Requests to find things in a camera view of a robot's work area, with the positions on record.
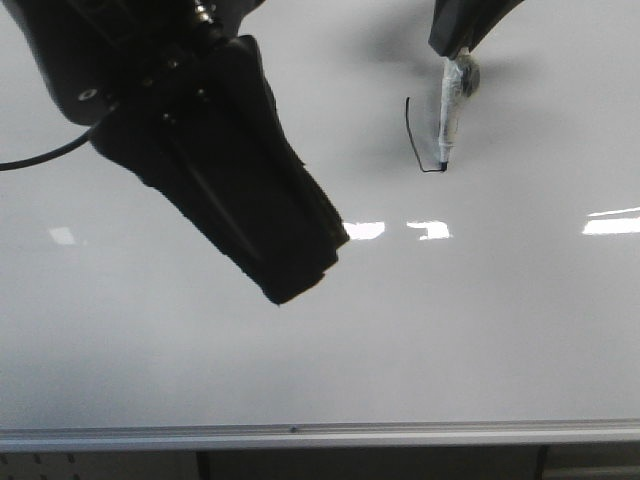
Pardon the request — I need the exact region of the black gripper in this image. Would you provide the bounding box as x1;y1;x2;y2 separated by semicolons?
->
9;1;348;304

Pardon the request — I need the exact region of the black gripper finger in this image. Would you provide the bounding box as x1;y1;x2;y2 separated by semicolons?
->
429;0;520;58

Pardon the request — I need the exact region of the white black whiteboard marker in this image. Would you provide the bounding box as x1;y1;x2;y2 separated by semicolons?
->
438;47;481;172

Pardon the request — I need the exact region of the white glossy whiteboard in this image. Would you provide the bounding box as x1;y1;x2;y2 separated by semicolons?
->
1;1;639;429

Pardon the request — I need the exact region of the dark panel below whiteboard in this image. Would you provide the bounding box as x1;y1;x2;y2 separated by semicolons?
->
196;445;548;479

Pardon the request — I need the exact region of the black cable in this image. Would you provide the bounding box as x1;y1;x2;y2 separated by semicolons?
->
0;122;101;172

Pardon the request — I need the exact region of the aluminium whiteboard tray rail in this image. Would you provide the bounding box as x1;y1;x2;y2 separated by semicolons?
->
1;419;639;453

